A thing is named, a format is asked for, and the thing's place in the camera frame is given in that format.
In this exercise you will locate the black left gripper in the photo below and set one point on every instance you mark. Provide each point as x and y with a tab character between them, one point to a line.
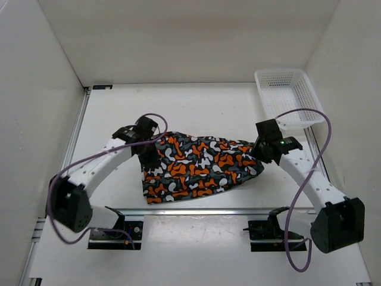
150	162

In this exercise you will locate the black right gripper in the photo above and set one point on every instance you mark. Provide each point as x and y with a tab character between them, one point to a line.
255	152

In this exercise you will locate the orange camouflage shorts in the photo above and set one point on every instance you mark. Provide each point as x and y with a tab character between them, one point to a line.
189	167

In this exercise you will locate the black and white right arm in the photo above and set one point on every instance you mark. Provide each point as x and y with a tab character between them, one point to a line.
339	220

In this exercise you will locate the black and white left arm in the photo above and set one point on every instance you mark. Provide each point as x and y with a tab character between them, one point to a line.
70	191

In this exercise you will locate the white perforated plastic basket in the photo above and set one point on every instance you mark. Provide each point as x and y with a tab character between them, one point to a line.
289	94

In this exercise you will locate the black corner label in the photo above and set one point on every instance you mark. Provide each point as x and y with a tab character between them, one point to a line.
102	87

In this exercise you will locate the aluminium table edge rail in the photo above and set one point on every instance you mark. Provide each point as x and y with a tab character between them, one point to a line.
197	212

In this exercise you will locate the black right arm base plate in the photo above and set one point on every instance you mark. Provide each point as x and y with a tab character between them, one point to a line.
262	239

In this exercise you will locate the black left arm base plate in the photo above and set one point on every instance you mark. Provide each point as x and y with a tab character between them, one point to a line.
100	240

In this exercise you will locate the left side aluminium rail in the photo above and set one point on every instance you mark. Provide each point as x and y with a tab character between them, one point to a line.
75	129

